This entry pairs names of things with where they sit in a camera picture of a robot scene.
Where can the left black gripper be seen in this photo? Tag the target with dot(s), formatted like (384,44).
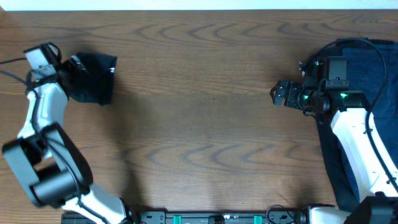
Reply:
(71,70)

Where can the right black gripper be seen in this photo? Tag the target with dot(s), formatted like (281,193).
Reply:
(295,88)

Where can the dark teal t-shirt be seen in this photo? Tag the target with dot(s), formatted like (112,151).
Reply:
(96,84)

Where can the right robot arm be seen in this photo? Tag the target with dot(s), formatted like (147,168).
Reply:
(348,115)

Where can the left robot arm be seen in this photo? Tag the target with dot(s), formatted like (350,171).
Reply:
(47,164)

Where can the black garment in pile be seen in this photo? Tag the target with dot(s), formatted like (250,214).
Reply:
(329,161)

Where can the blue garment in pile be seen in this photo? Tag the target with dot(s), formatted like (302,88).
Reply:
(370,68)

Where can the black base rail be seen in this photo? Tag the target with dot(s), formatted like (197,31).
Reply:
(274,214)

